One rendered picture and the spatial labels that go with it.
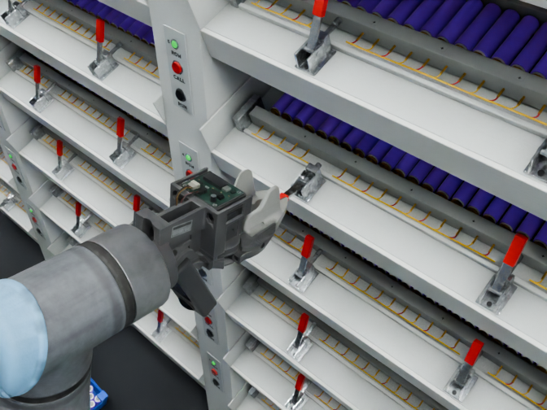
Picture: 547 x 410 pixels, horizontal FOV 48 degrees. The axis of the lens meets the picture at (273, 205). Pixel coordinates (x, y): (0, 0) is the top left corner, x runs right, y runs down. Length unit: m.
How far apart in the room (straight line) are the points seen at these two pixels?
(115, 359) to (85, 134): 0.71
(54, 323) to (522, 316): 0.47
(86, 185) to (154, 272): 0.86
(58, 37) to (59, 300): 0.72
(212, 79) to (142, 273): 0.34
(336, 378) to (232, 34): 0.59
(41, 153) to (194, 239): 0.95
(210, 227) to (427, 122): 0.24
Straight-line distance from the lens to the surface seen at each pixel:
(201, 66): 0.80
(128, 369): 1.72
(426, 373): 0.87
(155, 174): 1.13
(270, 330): 1.11
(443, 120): 0.62
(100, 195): 1.39
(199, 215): 0.62
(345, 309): 0.91
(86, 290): 0.55
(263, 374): 1.28
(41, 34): 1.22
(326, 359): 1.08
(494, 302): 0.72
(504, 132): 0.62
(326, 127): 0.83
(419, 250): 0.74
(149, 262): 0.58
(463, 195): 0.76
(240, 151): 0.86
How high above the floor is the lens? 1.43
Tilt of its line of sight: 44 degrees down
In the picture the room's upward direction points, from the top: straight up
